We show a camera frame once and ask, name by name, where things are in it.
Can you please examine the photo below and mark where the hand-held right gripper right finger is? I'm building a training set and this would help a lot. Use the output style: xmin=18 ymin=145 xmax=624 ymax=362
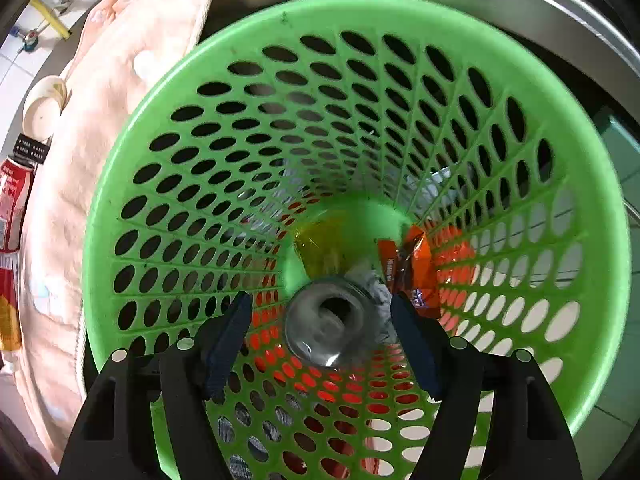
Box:
xmin=390 ymin=294 xmax=583 ymax=480

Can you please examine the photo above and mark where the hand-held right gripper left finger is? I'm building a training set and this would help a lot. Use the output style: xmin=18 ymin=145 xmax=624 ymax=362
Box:
xmin=59 ymin=291 xmax=254 ymax=480

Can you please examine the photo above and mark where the green perforated plastic basket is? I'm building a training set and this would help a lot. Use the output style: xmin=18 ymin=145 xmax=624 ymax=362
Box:
xmin=82 ymin=0 xmax=632 ymax=480

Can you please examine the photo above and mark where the crumpled white paper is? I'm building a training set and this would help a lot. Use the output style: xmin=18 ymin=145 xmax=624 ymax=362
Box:
xmin=350 ymin=270 xmax=397 ymax=341

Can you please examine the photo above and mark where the orange snack wrapper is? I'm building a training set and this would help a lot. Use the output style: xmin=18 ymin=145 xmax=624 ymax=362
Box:
xmin=377 ymin=225 xmax=443 ymax=318

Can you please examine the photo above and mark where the yellow plastic wrapper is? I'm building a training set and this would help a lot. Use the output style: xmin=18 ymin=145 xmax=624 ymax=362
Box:
xmin=292 ymin=215 xmax=376 ymax=281

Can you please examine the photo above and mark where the red and yellow packet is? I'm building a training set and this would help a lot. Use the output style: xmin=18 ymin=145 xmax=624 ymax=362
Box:
xmin=0 ymin=252 xmax=23 ymax=353

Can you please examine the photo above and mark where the dark cloth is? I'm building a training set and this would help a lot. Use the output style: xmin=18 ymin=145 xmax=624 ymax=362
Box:
xmin=0 ymin=410 xmax=56 ymax=480

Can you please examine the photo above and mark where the red drink can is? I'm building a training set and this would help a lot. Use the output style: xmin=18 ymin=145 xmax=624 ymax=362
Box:
xmin=0 ymin=156 xmax=36 ymax=253

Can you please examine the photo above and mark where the peach printed towel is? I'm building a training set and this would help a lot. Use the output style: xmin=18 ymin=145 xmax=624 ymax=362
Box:
xmin=17 ymin=0 xmax=241 ymax=466

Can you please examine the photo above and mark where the white plate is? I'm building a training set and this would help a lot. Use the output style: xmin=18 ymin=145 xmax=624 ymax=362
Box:
xmin=22 ymin=75 xmax=68 ymax=143

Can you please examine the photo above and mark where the teal gas valve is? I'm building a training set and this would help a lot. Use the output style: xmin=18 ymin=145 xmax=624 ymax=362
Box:
xmin=10 ymin=27 xmax=45 ymax=55

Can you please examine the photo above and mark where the yellow corrugated gas hose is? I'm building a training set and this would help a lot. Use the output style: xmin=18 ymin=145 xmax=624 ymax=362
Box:
xmin=29 ymin=0 xmax=73 ymax=41

